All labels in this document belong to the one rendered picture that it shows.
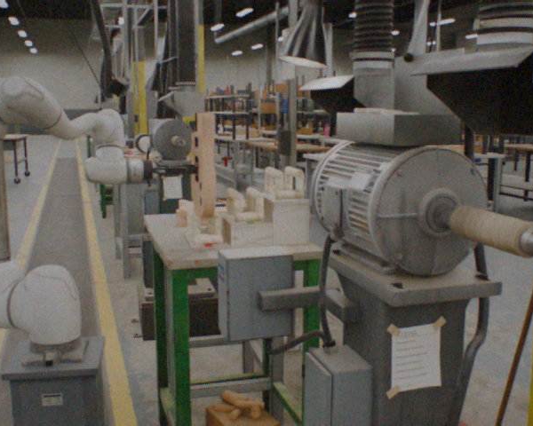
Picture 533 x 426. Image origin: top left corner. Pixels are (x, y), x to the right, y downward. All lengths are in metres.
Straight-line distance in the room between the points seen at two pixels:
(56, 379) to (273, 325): 0.77
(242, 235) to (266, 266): 0.95
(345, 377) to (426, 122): 0.53
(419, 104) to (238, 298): 0.59
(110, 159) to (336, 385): 1.39
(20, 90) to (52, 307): 0.63
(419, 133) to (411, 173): 0.10
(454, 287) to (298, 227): 1.27
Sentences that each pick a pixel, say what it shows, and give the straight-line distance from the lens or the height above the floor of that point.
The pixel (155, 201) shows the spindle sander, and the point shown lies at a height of 0.87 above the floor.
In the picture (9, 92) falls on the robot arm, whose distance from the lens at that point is 1.94.
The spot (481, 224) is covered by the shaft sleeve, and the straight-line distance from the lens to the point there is 1.11.
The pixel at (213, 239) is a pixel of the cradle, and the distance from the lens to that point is 2.41.
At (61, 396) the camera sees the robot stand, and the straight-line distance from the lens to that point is 2.04.
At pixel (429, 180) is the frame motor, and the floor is 1.31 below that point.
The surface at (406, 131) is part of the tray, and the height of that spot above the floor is 1.41.
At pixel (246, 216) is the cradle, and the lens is 2.41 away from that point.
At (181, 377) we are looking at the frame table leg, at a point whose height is 0.50.
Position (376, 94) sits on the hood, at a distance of 1.59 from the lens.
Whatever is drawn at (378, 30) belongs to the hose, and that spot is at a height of 1.64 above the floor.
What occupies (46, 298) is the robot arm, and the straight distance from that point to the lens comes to 1.99.
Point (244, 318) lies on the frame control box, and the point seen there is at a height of 0.98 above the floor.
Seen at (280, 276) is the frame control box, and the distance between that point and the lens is 1.48.
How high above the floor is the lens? 1.45
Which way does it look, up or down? 10 degrees down
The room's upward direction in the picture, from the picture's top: straight up
